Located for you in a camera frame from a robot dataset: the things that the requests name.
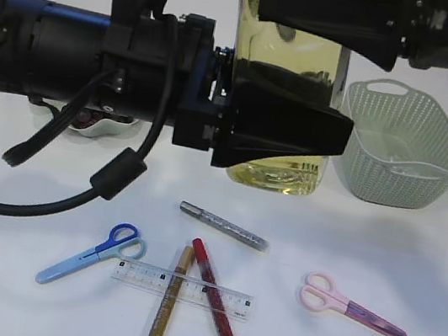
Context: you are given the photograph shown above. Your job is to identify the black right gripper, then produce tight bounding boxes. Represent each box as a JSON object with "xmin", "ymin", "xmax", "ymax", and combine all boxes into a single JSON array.
[{"xmin": 258, "ymin": 0, "xmax": 448, "ymax": 71}]

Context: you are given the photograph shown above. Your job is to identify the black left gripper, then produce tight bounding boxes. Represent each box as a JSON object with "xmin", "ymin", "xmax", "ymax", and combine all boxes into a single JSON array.
[{"xmin": 93, "ymin": 4, "xmax": 354, "ymax": 168}]

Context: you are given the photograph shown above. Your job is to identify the yellow tea bottle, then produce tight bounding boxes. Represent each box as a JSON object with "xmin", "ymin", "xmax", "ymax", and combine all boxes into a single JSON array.
[{"xmin": 211, "ymin": 0, "xmax": 350, "ymax": 196}]

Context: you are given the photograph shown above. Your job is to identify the clear plastic sheet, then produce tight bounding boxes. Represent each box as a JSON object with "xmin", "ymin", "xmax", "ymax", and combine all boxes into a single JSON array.
[{"xmin": 385, "ymin": 160, "xmax": 445, "ymax": 180}]

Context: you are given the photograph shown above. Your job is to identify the purple grape bunch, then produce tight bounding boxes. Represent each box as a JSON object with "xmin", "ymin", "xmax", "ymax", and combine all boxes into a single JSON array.
[{"xmin": 72, "ymin": 109, "xmax": 133, "ymax": 134}]

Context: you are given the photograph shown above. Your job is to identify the pink scissors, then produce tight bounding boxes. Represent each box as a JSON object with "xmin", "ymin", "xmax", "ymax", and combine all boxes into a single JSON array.
[{"xmin": 299, "ymin": 272, "xmax": 408, "ymax": 336}]

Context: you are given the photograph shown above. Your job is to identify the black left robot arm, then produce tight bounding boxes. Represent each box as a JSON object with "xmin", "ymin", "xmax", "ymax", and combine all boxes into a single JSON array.
[{"xmin": 0, "ymin": 0, "xmax": 354, "ymax": 168}]

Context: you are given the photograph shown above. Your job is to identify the silver glitter pen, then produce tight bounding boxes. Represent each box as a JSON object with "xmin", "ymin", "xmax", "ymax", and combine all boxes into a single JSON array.
[{"xmin": 179, "ymin": 200, "xmax": 269, "ymax": 252}]

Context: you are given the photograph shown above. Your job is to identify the green plastic basket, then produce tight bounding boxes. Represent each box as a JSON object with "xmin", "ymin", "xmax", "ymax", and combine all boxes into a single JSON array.
[{"xmin": 340, "ymin": 79, "xmax": 448, "ymax": 210}]

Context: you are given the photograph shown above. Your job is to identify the gold glitter pen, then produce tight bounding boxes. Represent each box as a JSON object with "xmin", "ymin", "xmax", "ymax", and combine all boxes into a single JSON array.
[{"xmin": 148, "ymin": 246, "xmax": 195, "ymax": 336}]

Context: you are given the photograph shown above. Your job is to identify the clear plastic ruler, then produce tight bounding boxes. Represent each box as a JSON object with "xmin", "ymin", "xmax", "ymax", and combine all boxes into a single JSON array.
[{"xmin": 111, "ymin": 258, "xmax": 256, "ymax": 322}]

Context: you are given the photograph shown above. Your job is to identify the red glitter pen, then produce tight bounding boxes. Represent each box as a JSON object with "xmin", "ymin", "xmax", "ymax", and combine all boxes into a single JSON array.
[{"xmin": 192, "ymin": 238, "xmax": 233, "ymax": 336}]

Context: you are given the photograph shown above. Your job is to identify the pale green wavy bowl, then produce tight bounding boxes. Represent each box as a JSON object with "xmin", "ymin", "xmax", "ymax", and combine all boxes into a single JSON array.
[{"xmin": 68, "ymin": 108, "xmax": 138, "ymax": 138}]

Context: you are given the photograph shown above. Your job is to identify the blue scissors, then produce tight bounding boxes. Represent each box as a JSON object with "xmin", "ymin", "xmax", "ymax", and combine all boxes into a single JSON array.
[{"xmin": 35, "ymin": 223, "xmax": 147, "ymax": 285}]

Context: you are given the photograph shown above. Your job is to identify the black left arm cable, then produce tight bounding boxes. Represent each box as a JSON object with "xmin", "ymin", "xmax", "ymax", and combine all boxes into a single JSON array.
[{"xmin": 0, "ymin": 0, "xmax": 192, "ymax": 239}]

